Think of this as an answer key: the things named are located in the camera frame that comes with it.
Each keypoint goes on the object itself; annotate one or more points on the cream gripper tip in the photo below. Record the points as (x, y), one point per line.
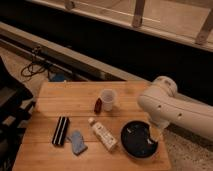
(155, 133)

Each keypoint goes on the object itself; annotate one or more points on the dark ceramic bowl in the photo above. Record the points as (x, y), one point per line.
(136, 139)

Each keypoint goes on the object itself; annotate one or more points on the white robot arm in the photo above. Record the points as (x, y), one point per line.
(162, 102)

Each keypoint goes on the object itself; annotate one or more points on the white lotion bottle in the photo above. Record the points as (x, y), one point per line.
(103, 134)

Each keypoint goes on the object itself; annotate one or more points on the translucent plastic cup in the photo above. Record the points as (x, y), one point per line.
(107, 97)

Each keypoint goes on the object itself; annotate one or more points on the small brown bottle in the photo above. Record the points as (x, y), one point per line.
(98, 106)

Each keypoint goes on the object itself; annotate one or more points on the blue cloth mitt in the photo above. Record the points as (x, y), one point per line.
(77, 141)

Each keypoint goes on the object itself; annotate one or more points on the black white striped box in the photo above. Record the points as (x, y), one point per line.
(60, 131)

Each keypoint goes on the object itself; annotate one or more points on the blue object on floor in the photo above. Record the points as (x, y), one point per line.
(57, 78)

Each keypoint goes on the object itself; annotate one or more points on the black chair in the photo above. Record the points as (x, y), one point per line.
(15, 102)

